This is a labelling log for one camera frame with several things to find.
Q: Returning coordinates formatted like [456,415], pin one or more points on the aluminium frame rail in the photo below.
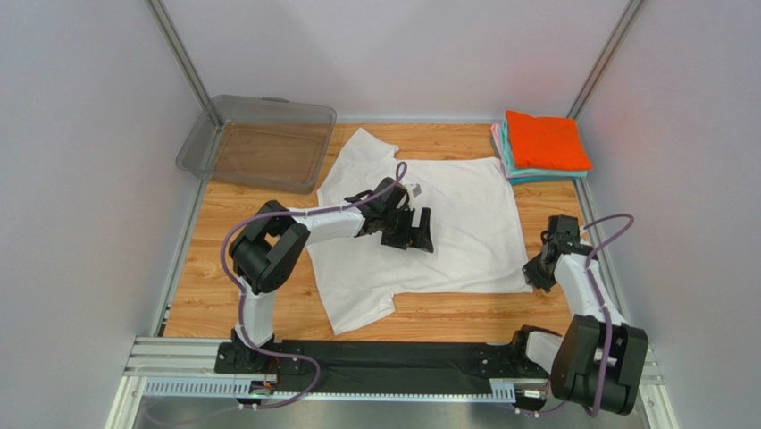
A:
[182,368]

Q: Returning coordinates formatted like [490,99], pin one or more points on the orange folded t-shirt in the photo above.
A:
[546,143]

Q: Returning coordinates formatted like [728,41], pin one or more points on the pink folded t-shirt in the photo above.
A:
[497,142]

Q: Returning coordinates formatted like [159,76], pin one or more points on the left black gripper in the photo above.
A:
[419,237]

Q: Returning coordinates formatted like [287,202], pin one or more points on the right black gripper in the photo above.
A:
[538,273]

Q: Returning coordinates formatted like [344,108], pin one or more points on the clear grey plastic bin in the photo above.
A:
[264,143]

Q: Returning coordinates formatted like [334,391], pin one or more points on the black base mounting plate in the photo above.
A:
[384,367]

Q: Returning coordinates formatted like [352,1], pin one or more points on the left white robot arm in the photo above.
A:
[260,254]

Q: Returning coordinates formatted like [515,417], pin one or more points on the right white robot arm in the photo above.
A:
[598,362]

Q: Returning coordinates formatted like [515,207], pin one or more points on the white t-shirt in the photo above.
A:
[477,239]

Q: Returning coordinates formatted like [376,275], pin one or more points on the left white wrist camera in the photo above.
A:
[413,190]

